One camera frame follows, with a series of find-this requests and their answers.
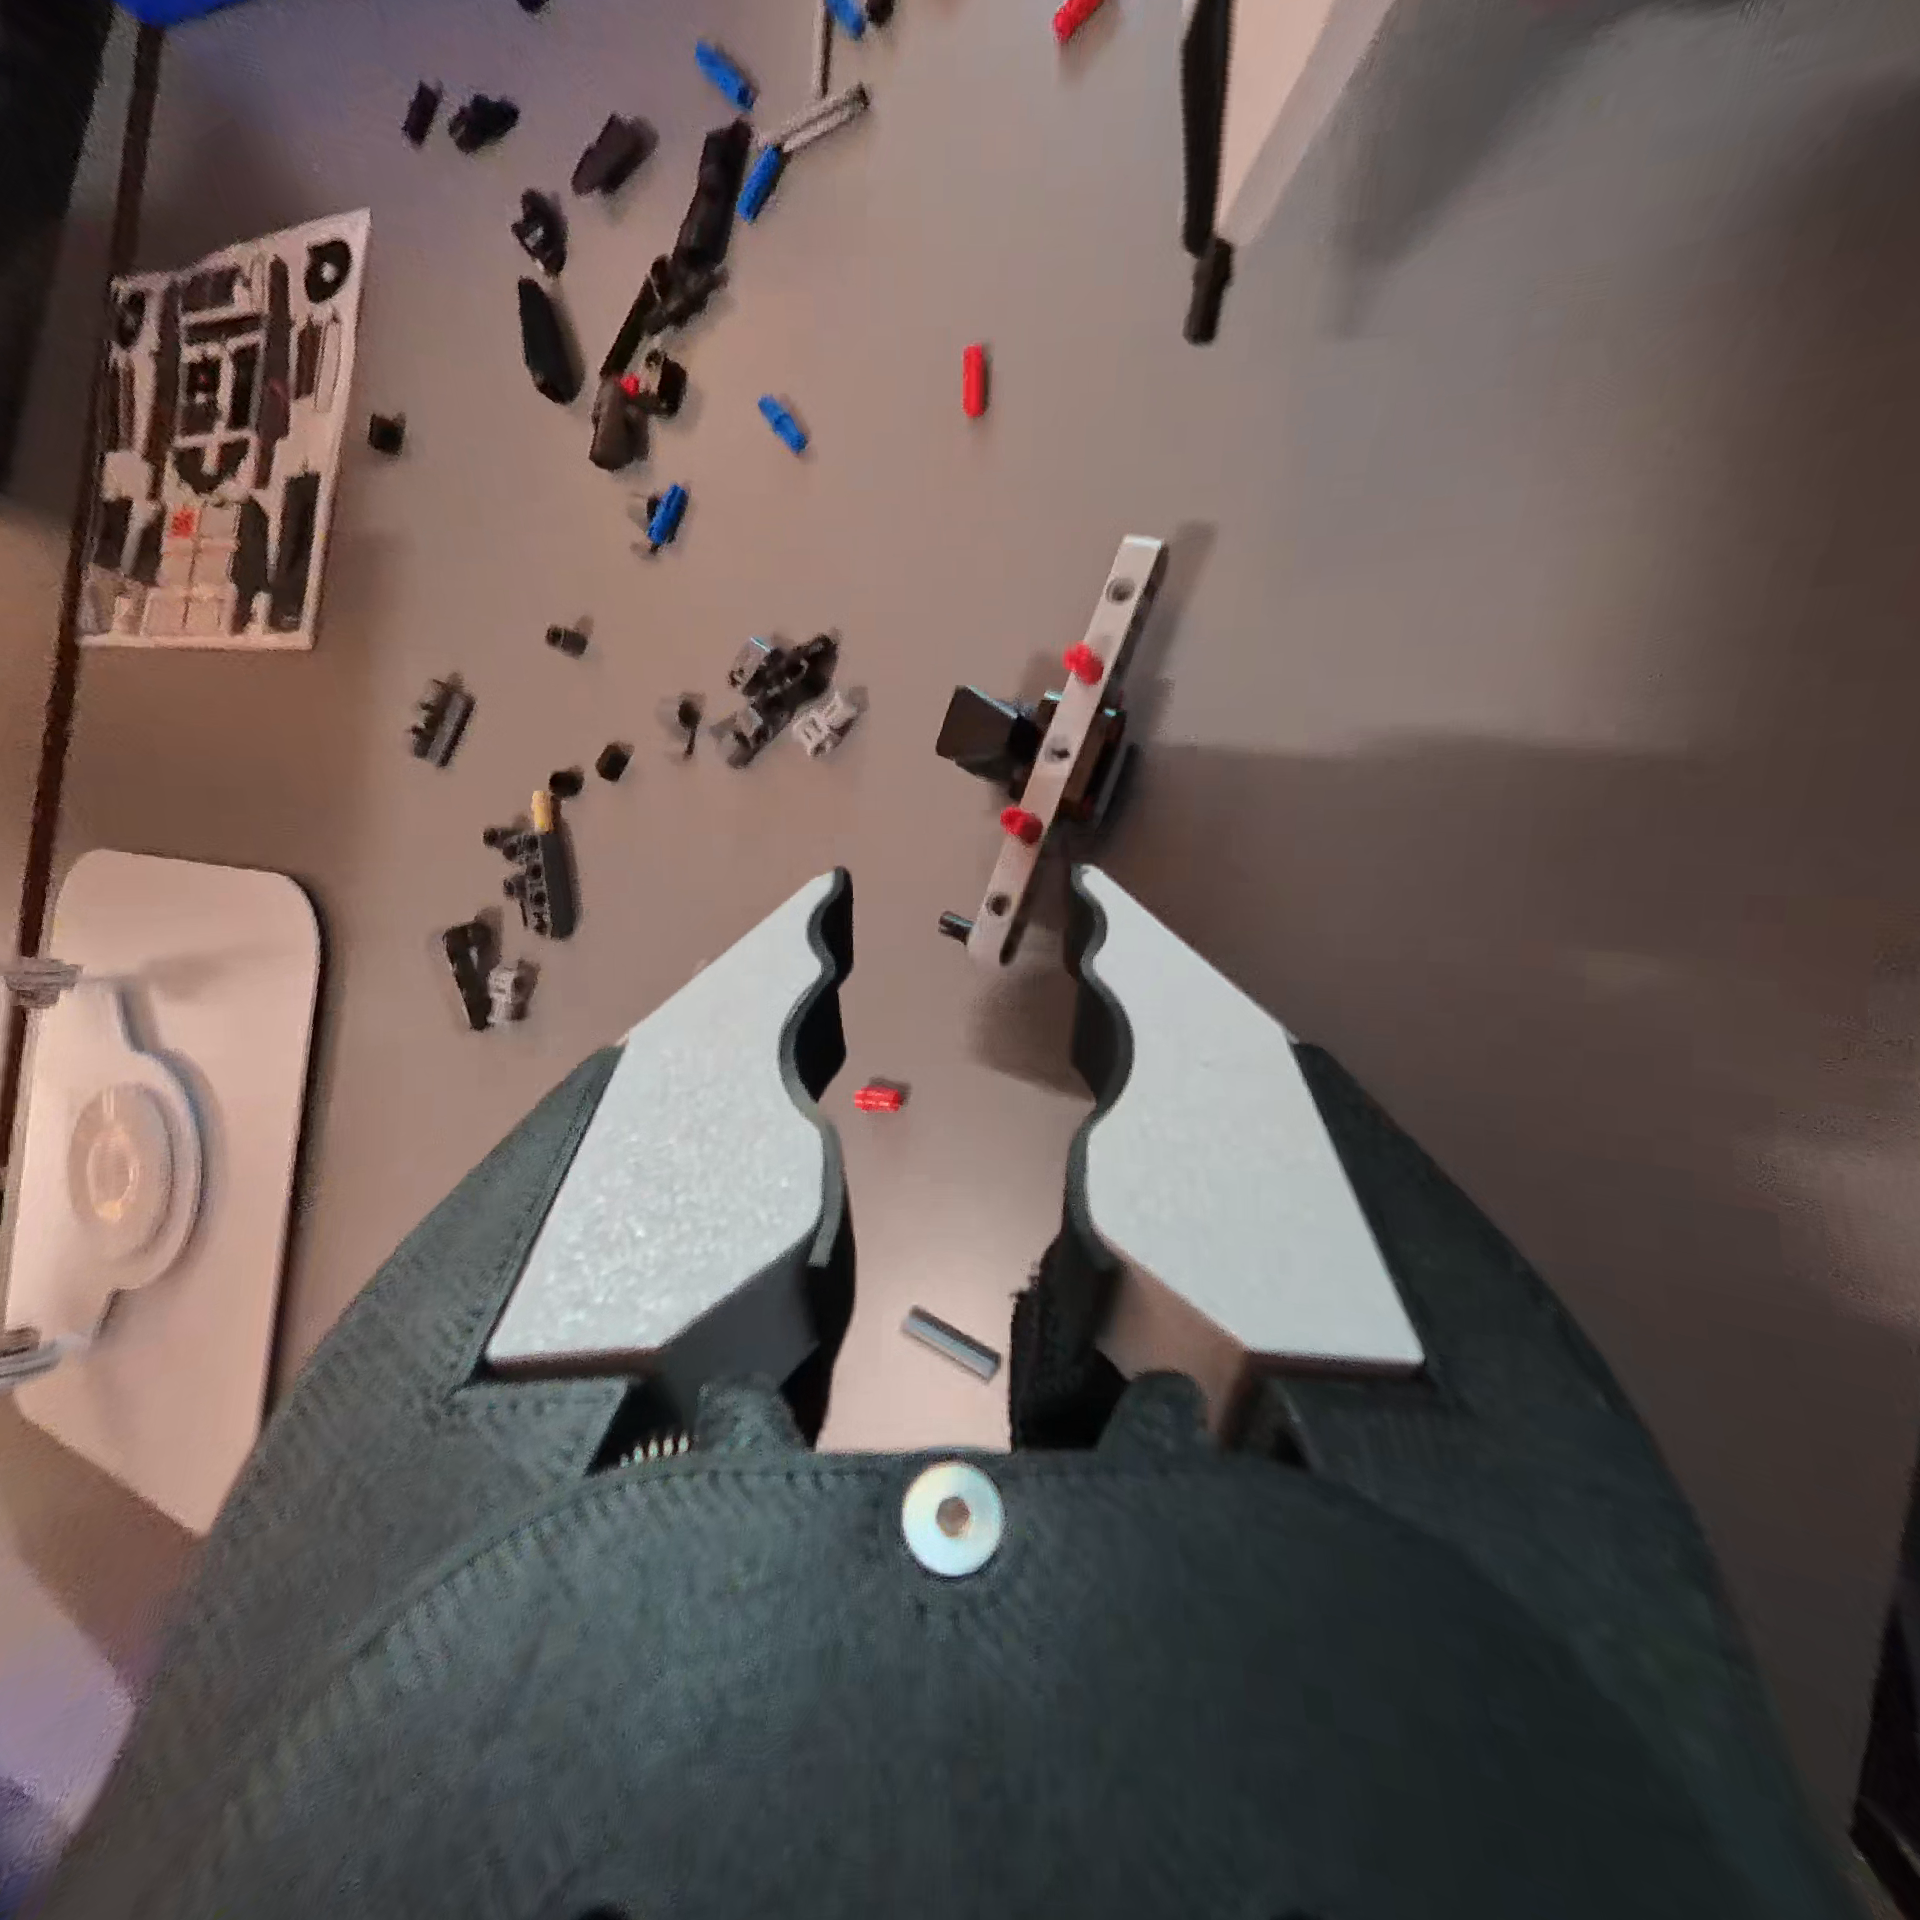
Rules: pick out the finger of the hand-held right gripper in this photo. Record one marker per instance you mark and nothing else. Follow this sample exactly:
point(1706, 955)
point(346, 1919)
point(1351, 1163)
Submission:
point(1292, 77)

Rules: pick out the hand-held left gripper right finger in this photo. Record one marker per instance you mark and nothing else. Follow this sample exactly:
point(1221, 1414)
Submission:
point(1246, 1187)

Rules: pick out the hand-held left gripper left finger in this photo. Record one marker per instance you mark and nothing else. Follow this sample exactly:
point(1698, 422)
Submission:
point(676, 1187)

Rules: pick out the red lego axle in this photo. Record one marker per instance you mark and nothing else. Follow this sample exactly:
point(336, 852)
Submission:
point(1020, 824)

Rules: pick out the long light grey lego beam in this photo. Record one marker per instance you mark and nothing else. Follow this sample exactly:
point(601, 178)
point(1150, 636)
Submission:
point(1134, 587)

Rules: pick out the short red lego pin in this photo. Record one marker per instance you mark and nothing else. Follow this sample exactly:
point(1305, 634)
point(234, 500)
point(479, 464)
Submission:
point(976, 381)
point(880, 1095)
point(1085, 662)

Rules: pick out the transparent red lego piece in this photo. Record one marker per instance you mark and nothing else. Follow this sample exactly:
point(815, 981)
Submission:
point(1076, 18)

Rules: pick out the small light grey lego connector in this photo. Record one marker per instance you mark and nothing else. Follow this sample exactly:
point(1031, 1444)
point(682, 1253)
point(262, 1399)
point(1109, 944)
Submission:
point(519, 987)

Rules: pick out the dark grey curved lego brick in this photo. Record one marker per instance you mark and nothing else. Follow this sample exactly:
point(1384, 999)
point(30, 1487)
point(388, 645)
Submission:
point(471, 967)

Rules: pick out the dark grey angled lego beam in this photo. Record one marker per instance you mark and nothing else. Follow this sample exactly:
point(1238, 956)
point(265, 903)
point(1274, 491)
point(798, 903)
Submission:
point(541, 876)

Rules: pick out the small black lego slope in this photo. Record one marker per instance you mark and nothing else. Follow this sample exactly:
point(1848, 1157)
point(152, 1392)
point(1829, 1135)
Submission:
point(613, 765)

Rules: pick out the small grey lego brick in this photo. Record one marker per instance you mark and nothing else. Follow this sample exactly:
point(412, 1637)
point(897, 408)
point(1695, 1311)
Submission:
point(684, 727)

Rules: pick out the grey double lego connector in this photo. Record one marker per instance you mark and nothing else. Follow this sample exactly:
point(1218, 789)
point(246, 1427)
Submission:
point(444, 720)

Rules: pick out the dark round lego bushing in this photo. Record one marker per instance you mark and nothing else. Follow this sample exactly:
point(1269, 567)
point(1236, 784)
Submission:
point(567, 636)

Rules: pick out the blue lego pin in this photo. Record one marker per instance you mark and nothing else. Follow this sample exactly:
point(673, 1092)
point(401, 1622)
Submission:
point(785, 423)

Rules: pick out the pile of black lego pieces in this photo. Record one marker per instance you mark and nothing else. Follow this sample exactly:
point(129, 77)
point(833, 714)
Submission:
point(645, 301)

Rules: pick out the small black lego piece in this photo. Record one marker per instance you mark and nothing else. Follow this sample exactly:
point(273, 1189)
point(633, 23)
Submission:
point(384, 432)

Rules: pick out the lego sticker sheet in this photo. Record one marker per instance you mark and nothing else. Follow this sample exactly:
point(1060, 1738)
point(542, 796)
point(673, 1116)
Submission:
point(228, 422)

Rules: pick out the blue pin with grey connector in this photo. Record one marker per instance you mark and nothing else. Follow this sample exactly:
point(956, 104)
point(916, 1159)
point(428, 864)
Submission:
point(664, 517)

